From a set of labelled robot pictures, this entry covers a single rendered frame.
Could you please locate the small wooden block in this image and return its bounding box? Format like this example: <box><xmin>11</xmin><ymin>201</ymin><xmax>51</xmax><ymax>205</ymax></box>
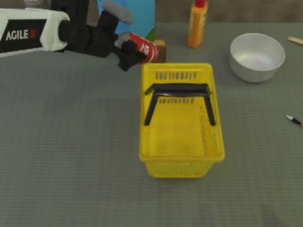
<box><xmin>152</xmin><ymin>39</ymin><xmax>167</xmax><ymax>63</ymax></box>

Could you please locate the wooden stick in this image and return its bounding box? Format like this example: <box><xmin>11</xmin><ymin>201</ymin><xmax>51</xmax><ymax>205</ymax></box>
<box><xmin>287</xmin><ymin>35</ymin><xmax>303</xmax><ymax>46</ymax></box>

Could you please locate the orange bottle with red cap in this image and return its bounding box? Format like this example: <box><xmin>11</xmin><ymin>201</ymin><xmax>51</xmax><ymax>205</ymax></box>
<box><xmin>187</xmin><ymin>0</ymin><xmax>209</xmax><ymax>49</ymax></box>

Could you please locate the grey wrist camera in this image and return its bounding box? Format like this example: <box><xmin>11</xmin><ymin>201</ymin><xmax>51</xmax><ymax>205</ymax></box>
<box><xmin>101</xmin><ymin>0</ymin><xmax>134</xmax><ymax>25</ymax></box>

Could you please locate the black and white pen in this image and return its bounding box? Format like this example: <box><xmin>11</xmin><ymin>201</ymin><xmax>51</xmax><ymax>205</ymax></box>
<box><xmin>285</xmin><ymin>114</ymin><xmax>303</xmax><ymax>129</ymax></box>

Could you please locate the blue carton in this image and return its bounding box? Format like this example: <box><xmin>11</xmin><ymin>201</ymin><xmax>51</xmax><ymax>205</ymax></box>
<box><xmin>96</xmin><ymin>0</ymin><xmax>157</xmax><ymax>41</ymax></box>

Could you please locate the grey-green tablecloth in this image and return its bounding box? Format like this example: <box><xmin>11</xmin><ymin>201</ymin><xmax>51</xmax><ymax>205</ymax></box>
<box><xmin>0</xmin><ymin>22</ymin><xmax>303</xmax><ymax>227</ymax></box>

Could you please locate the red soda can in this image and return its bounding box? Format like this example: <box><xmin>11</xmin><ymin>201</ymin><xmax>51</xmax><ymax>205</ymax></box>
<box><xmin>114</xmin><ymin>32</ymin><xmax>160</xmax><ymax>65</ymax></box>

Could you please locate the yellow plastic basket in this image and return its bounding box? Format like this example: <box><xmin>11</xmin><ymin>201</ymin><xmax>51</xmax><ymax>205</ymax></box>
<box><xmin>138</xmin><ymin>62</ymin><xmax>226</xmax><ymax>179</ymax></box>

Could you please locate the white bowl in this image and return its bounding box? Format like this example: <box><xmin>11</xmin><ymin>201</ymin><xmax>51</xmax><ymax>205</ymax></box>
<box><xmin>229</xmin><ymin>33</ymin><xmax>286</xmax><ymax>83</ymax></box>

